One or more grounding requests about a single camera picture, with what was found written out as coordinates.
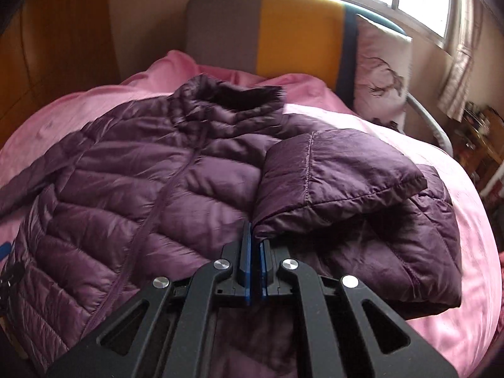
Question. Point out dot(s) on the white metal bed rail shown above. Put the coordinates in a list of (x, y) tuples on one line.
[(437, 131)]

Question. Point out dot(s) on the wooden wardrobe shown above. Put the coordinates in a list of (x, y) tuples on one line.
[(51, 48)]

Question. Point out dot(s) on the grey yellow blue headboard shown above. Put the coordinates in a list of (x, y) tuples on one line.
[(271, 38)]

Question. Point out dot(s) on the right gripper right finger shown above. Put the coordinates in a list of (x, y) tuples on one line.
[(341, 328)]

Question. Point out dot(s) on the cluttered wooden desk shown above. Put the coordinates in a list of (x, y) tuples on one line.
[(482, 152)]

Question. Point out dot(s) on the white deer print pillow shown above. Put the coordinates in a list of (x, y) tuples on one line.
[(382, 73)]

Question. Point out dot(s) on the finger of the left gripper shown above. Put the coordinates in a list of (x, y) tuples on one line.
[(4, 250)]

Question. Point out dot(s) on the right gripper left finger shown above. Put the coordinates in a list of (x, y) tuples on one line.
[(168, 327)]

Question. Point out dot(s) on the right pink patterned curtain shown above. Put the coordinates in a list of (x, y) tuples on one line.
[(453, 97)]

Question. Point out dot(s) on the pink dotted bed quilt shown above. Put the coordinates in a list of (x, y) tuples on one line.
[(462, 334)]

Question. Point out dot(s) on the purple quilted down jacket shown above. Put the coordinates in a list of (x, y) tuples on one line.
[(157, 187)]

